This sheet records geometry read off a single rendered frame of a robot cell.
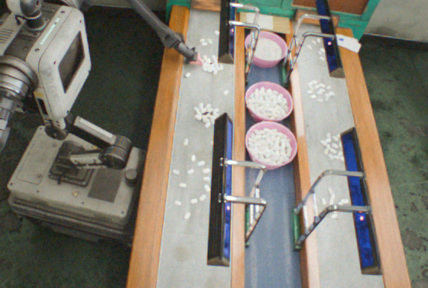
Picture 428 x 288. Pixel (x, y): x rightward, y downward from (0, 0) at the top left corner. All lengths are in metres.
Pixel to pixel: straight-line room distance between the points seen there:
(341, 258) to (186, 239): 0.69
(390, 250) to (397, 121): 1.77
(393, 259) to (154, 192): 1.12
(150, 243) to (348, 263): 0.87
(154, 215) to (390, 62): 2.94
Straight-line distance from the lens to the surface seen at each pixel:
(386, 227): 2.06
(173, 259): 1.76
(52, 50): 1.44
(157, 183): 1.86
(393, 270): 1.99
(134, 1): 2.18
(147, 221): 1.79
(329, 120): 2.30
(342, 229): 1.98
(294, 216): 1.95
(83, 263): 2.56
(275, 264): 1.89
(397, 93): 3.83
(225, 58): 1.94
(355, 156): 1.74
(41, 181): 2.28
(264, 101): 2.26
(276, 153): 2.06
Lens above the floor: 2.42
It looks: 53 degrees down
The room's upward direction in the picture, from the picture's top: 12 degrees clockwise
